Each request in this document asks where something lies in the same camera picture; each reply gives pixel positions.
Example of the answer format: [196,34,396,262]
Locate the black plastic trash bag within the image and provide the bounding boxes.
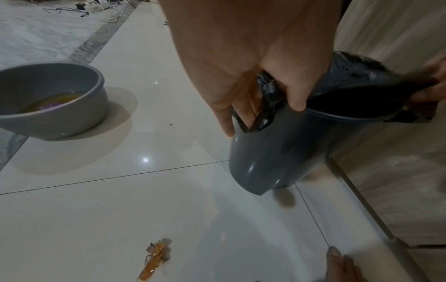
[255,51,440,134]

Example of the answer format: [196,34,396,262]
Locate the person's right hand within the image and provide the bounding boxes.
[408,52,446,105]

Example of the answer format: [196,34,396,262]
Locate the light wooden cabinet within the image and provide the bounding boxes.
[323,0,446,282]

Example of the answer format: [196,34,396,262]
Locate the grey plastic trash bin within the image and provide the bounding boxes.
[228,105,400,197]

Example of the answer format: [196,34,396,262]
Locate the orange wrapper in basin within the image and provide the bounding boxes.
[19,93,83,113]

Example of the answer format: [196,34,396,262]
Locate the white power strip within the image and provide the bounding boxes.
[77,0,116,13]

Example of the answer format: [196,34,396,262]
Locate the person's left hand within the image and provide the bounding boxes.
[158,0,344,138]

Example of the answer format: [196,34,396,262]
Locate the person's bare foot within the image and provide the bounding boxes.
[325,245,367,282]

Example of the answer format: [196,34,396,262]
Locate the grey plastic basin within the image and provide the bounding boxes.
[0,63,109,140]

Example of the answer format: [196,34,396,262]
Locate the crumpled orange candy wrapper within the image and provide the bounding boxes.
[137,238,173,282]

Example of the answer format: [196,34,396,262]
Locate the black cable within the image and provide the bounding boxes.
[43,7,88,18]

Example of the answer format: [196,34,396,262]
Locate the white cable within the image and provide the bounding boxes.
[100,2,125,23]

